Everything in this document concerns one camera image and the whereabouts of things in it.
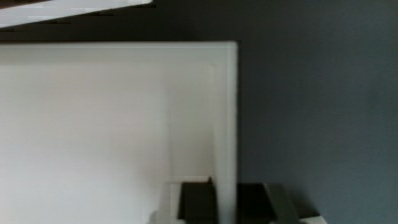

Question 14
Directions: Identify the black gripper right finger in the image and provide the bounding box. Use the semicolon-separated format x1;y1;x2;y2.
239;183;301;224

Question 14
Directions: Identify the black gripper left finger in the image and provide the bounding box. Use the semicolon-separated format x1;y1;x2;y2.
178;182;219;224

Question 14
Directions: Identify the white drawer cabinet frame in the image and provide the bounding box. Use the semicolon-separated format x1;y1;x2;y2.
0;42;239;224

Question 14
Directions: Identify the white front border rail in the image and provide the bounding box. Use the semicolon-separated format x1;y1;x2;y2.
0;0;153;28

